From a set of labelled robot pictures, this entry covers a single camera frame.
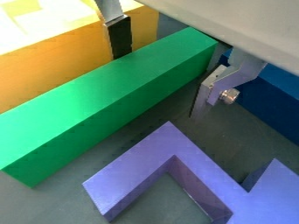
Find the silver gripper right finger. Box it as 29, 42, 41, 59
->
191, 48, 267, 122

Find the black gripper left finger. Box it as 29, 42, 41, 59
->
95, 0, 132, 60

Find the green rectangular block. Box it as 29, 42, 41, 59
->
0, 27, 218, 187

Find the yellow puzzle board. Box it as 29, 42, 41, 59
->
0, 0, 160, 114

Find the blue rectangular block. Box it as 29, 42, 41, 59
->
218, 48, 299, 146

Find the purple puzzle piece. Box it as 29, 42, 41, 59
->
83, 122, 299, 224

